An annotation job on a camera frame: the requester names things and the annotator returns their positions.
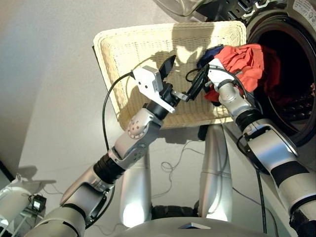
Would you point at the navy blue garment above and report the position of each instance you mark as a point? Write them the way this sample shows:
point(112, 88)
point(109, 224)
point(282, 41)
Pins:
point(209, 55)

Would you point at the red garment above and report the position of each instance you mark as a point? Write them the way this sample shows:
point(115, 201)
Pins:
point(244, 64)

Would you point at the pale woven basket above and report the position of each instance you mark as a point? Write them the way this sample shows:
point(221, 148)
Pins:
point(138, 49)

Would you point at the grey washing machine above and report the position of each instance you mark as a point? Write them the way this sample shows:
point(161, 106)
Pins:
point(306, 22)

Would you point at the round glass washer door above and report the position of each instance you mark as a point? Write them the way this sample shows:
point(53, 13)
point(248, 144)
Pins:
point(182, 7)

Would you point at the silver robot leg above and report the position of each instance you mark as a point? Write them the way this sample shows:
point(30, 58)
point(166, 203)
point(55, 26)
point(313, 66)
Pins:
point(135, 187)
point(214, 172)

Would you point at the white washer warning sticker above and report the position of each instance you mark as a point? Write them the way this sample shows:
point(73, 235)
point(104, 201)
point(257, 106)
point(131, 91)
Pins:
point(304, 6)

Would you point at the silver robot torso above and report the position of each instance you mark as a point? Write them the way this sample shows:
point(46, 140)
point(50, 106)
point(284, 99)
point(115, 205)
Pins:
point(172, 229)

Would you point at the small black power adapter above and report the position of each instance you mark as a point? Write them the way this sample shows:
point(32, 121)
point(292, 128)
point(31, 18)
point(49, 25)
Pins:
point(37, 203)

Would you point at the white rounded device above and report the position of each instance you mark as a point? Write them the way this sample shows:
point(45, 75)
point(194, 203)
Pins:
point(12, 205)

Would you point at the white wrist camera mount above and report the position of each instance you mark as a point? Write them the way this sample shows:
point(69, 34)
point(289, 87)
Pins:
point(145, 79)
point(218, 74)

